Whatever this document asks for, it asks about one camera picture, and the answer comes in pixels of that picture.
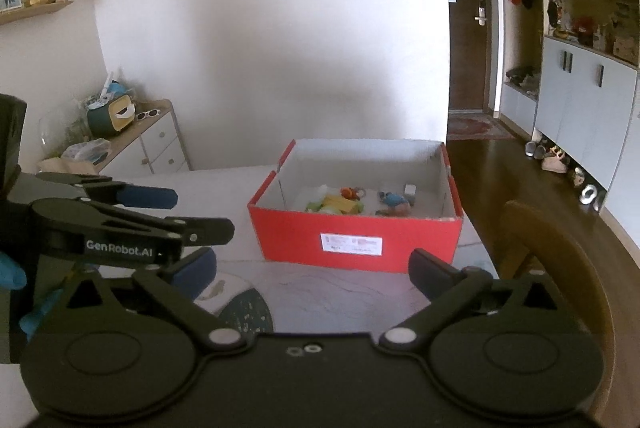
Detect clear plastic bag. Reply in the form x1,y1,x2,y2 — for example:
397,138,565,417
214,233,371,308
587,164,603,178
60,138,111,164

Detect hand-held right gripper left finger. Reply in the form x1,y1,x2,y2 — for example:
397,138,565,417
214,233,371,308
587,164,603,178
62,248,248,351

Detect white and wood cabinet wall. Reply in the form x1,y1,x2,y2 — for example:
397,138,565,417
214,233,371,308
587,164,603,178
492,0,640,209

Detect pink shoes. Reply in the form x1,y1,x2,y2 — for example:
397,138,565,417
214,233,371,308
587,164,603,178
541,148,570,173

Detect teal and yellow tissue box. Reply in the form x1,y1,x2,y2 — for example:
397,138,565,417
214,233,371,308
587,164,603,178
86,96,137,139

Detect wooden chair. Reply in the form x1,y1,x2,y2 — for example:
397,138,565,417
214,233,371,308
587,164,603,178
492,201,621,409

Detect red cardboard box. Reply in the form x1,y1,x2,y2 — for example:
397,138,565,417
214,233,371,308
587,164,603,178
247,138,465,275

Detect pile of shoes in niche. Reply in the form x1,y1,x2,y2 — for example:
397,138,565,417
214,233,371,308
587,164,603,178
505,66,541,99

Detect red patterned doormat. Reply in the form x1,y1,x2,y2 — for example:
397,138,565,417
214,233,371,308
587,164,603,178
446,115,516,141

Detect wooden wall shelf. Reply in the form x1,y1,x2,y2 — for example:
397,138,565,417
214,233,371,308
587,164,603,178
0,1,75,26

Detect pink and blue toy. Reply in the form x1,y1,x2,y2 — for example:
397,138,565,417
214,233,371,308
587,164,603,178
376,191,416,215

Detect brown entrance door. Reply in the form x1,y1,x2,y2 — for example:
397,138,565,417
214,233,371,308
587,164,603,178
439,0,501,114

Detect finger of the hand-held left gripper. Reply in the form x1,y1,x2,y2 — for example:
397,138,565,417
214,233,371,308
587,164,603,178
29,197,236,254
34,172,179,210

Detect person's left hand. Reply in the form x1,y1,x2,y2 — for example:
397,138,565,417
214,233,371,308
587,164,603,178
0,253,63,343

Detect red plush toy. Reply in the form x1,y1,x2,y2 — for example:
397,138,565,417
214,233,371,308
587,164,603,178
572,17,596,46

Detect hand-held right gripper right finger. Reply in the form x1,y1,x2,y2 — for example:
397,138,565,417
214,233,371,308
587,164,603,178
380,249,581,351

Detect yellow small box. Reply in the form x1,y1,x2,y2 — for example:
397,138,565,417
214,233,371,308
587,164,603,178
320,194,358,215

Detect wooden sideboard with white drawers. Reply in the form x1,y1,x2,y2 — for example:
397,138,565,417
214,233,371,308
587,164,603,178
37,99,193,176

